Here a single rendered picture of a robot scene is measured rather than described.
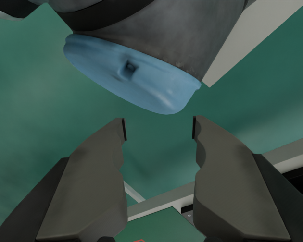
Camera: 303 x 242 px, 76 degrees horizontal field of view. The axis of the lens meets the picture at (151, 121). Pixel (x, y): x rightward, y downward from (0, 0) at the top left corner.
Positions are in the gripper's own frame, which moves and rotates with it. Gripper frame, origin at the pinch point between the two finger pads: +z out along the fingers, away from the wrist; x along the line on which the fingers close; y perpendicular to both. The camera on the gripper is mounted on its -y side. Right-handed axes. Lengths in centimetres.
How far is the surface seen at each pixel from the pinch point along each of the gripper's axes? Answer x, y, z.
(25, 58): -86, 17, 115
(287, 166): 32, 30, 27
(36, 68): -81, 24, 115
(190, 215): 9, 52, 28
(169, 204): 2, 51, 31
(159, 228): -2, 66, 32
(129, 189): -26, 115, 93
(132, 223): -12, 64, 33
